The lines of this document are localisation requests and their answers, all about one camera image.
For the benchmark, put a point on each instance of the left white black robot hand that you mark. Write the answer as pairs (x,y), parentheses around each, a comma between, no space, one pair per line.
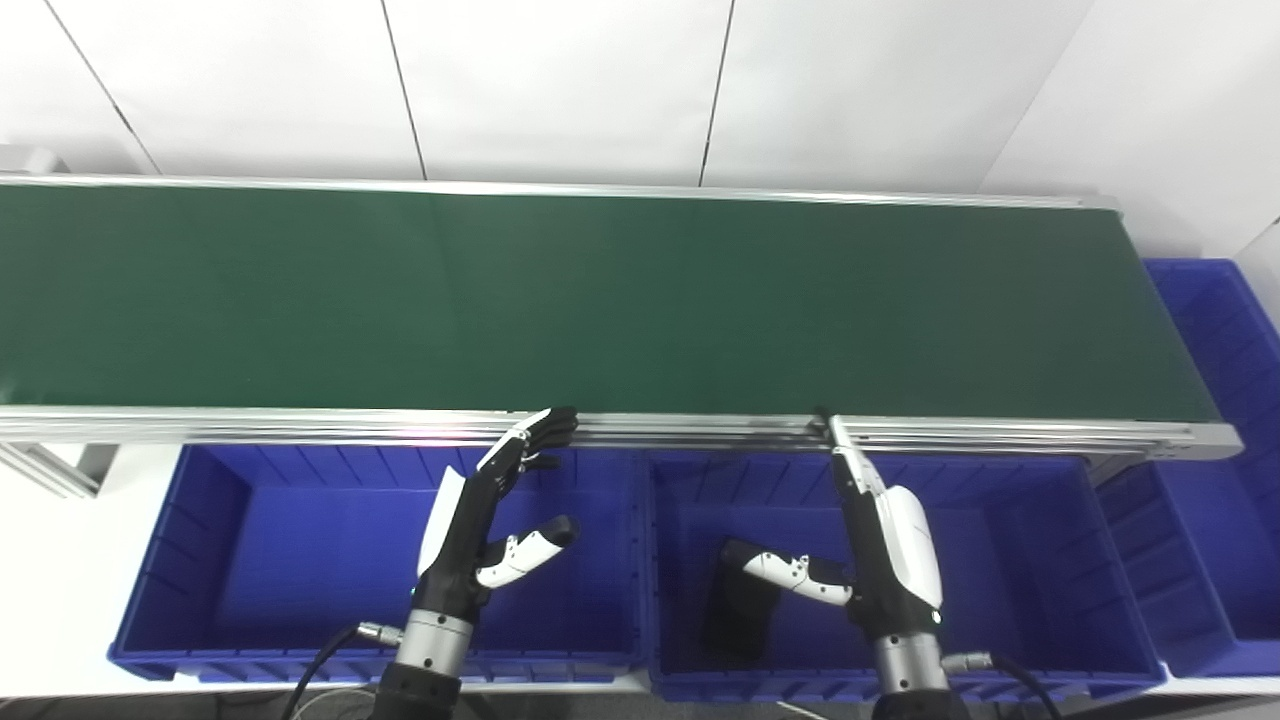
(460,545)

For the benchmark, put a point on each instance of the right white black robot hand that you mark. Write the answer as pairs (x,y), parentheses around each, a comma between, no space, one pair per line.
(895,570)

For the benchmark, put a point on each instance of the black cylinder block part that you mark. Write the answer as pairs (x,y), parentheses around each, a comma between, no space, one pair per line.
(740,615)

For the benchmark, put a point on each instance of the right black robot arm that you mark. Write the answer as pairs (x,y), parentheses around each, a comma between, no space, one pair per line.
(910,680)

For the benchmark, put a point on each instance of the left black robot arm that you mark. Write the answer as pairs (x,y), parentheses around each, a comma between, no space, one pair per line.
(425,660)

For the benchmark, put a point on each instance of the blue plastic bin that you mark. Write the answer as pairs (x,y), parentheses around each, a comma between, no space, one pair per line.
(1220,500)
(300,560)
(1030,590)

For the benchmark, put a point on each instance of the green conveyor belt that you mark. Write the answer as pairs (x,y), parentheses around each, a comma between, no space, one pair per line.
(600,300)

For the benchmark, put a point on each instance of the aluminium conveyor support leg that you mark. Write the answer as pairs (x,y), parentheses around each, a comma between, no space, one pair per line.
(70,465)

